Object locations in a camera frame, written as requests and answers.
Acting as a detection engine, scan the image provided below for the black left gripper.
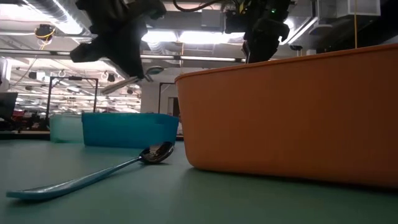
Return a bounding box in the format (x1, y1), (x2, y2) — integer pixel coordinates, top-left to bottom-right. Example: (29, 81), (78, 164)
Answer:
(70, 0), (167, 79)

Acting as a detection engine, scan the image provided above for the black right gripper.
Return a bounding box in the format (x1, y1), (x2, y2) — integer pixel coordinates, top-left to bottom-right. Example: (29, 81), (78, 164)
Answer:
(231, 0), (292, 64)

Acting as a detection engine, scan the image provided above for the silver spoon diamond-patterned handle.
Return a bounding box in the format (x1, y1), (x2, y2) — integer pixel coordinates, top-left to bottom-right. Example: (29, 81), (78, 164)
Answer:
(101, 65), (165, 95)

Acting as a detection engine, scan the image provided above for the orange plastic bin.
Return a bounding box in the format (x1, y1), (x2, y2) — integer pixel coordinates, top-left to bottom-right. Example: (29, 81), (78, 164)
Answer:
(174, 43), (398, 190)

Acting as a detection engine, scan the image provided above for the blue plastic bin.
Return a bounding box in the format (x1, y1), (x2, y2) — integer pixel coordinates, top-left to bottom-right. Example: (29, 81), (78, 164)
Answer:
(81, 112), (180, 149)

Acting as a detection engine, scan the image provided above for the black round ceiling device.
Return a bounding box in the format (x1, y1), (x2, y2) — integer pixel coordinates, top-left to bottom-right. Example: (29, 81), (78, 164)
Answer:
(34, 24), (57, 42)

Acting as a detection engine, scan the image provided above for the light teal translucent bin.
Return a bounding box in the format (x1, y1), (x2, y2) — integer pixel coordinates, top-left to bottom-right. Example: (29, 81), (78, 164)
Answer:
(49, 114), (85, 144)

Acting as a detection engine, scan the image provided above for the dark monitor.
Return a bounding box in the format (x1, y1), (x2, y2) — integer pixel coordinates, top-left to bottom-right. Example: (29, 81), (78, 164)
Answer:
(0, 92), (19, 121)

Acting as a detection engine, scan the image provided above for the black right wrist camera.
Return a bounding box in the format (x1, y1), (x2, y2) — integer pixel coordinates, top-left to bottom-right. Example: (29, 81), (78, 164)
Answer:
(224, 9), (247, 34)

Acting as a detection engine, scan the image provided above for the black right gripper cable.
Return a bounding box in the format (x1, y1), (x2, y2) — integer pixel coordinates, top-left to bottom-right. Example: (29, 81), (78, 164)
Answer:
(172, 0), (226, 13)

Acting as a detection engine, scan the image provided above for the black gantry frame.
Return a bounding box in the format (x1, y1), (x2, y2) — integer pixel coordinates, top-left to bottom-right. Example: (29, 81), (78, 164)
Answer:
(46, 76), (99, 119)

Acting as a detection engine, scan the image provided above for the black spoon teal handle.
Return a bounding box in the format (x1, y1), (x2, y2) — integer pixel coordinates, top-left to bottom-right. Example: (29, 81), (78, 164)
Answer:
(5, 141), (175, 201)

